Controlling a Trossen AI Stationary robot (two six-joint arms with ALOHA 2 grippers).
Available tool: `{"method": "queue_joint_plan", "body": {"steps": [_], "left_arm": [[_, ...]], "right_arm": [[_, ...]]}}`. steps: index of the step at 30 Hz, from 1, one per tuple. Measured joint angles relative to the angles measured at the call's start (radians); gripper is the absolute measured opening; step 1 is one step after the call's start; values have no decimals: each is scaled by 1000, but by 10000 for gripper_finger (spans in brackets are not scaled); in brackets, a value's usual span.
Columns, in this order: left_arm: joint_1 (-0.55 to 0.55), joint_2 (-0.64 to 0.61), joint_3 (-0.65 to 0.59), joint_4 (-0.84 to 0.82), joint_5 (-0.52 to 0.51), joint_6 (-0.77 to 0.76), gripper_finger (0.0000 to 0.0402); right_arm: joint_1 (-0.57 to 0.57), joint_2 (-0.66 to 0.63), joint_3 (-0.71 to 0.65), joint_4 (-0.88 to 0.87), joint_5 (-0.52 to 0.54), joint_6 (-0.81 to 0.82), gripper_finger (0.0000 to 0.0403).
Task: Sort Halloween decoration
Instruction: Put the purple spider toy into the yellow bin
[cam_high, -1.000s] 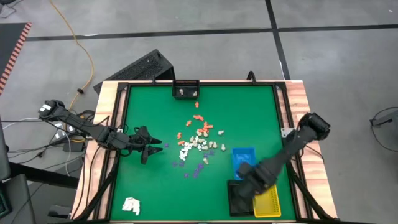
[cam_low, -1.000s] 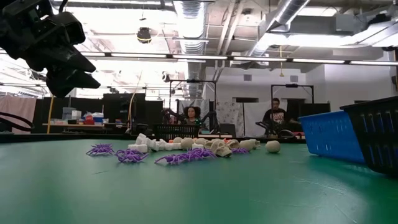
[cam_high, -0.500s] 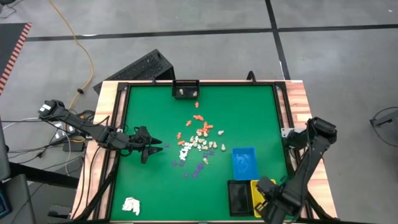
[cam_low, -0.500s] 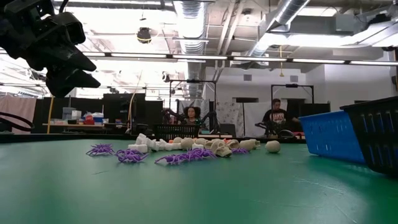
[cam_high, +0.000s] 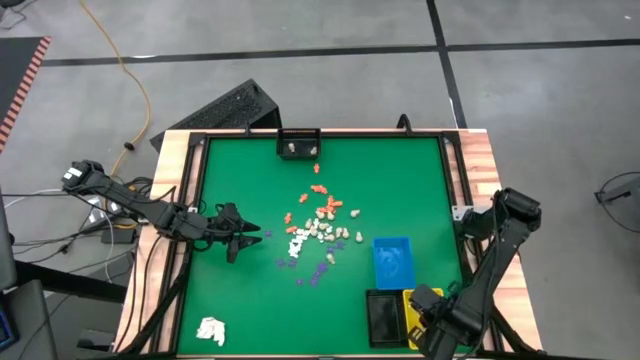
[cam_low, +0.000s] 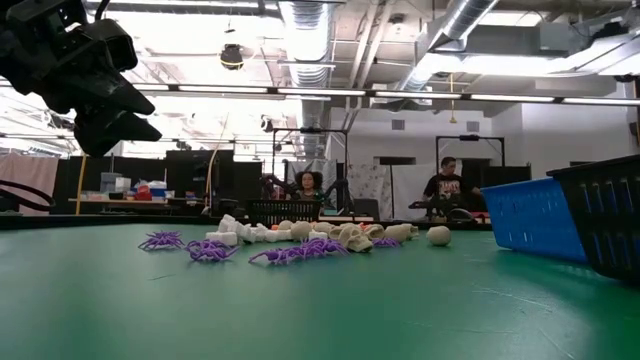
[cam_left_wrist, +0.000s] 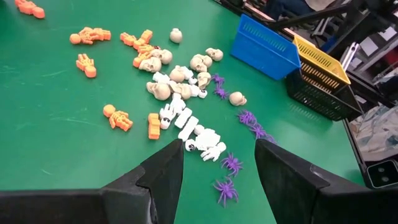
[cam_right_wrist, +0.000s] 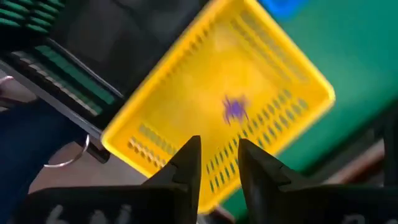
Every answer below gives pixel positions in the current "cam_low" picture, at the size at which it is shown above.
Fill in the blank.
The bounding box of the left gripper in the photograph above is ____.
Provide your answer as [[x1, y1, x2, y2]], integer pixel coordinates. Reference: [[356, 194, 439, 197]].
[[0, 29, 164, 157]]

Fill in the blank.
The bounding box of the yellow pole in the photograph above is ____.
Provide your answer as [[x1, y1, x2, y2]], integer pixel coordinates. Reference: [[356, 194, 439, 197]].
[[74, 153, 88, 217]]

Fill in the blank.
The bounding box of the table with boxes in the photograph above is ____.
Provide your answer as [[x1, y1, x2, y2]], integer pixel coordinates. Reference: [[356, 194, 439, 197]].
[[67, 171, 207, 217]]

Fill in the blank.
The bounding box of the pink hanging cloth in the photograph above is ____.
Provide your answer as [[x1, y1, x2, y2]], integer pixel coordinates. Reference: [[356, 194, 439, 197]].
[[0, 151, 61, 217]]

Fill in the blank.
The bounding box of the round black ceiling fixture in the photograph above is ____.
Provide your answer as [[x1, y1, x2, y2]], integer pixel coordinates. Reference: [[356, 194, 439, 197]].
[[219, 43, 246, 72]]

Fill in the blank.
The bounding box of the small black plastic basket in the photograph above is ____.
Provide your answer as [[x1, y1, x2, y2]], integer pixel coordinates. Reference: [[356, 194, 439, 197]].
[[248, 199, 323, 227]]

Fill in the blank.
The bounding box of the person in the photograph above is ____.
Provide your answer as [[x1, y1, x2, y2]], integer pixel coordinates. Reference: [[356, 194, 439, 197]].
[[293, 170, 325, 202], [422, 155, 482, 201]]

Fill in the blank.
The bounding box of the bar with light strips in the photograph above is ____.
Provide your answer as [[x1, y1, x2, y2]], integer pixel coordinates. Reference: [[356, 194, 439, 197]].
[[0, 82, 640, 109]]

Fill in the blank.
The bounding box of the white patterned curtain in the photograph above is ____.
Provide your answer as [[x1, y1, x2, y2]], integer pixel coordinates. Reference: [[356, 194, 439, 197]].
[[346, 163, 437, 221]]

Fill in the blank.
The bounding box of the blue plastic basket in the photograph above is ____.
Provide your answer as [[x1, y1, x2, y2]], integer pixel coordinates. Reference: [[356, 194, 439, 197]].
[[480, 177, 589, 265]]

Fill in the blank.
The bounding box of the long black plastic basket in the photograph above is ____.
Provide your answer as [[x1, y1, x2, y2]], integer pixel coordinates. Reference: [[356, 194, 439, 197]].
[[545, 154, 640, 282]]

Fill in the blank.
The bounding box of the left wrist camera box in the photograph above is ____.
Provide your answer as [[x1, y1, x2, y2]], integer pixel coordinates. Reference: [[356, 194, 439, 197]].
[[74, 18, 140, 72]]

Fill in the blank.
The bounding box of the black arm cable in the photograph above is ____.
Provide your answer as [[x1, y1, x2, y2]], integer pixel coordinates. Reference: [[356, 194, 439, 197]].
[[0, 178, 57, 213]]

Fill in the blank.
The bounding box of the black background rig frame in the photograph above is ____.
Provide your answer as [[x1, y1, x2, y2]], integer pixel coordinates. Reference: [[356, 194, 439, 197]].
[[435, 133, 507, 176], [271, 126, 350, 217]]

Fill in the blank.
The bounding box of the silver ventilation duct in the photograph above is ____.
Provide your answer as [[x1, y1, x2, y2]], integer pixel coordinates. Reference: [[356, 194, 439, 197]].
[[394, 0, 501, 94], [277, 0, 334, 156]]

